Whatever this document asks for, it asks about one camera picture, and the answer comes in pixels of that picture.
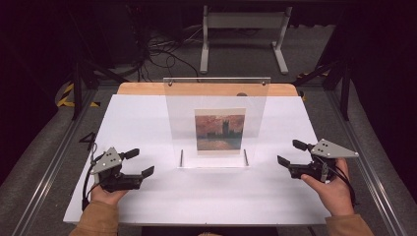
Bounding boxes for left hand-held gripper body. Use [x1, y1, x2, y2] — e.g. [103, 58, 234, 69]
[89, 147, 144, 194]

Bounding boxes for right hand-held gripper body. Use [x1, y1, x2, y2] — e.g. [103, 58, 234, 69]
[288, 138, 360, 184]

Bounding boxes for clear acrylic photo frame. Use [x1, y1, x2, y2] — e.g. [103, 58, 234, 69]
[162, 77, 271, 170]

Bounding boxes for painting print card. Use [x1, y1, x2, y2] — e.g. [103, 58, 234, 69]
[194, 107, 247, 155]

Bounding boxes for person's left hand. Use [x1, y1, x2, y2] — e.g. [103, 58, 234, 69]
[89, 183, 129, 207]

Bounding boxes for person's right hand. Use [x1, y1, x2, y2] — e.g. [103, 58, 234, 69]
[300, 157, 356, 217]

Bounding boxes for white board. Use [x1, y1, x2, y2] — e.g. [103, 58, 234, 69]
[63, 93, 332, 226]

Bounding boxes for black metal stand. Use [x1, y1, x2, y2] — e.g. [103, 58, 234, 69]
[294, 48, 353, 122]
[70, 58, 129, 121]

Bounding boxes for wooden table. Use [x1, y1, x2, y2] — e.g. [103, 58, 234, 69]
[116, 82, 299, 97]

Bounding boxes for yellow black hazard tape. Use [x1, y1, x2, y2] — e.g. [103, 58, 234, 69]
[296, 70, 328, 80]
[57, 82, 101, 108]

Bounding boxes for grey metal stand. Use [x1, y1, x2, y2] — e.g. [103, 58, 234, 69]
[200, 4, 293, 76]

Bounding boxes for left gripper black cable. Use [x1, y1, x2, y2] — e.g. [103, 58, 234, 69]
[81, 142, 99, 211]

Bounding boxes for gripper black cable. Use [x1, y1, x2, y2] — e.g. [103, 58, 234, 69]
[81, 142, 99, 211]
[333, 163, 358, 207]

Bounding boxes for aluminium floor rail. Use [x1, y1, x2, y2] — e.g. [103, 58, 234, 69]
[326, 88, 409, 236]
[11, 88, 99, 236]

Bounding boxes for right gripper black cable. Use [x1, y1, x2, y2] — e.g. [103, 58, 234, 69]
[333, 163, 358, 207]

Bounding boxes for black floor cables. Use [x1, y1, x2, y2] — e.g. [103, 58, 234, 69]
[137, 26, 205, 83]

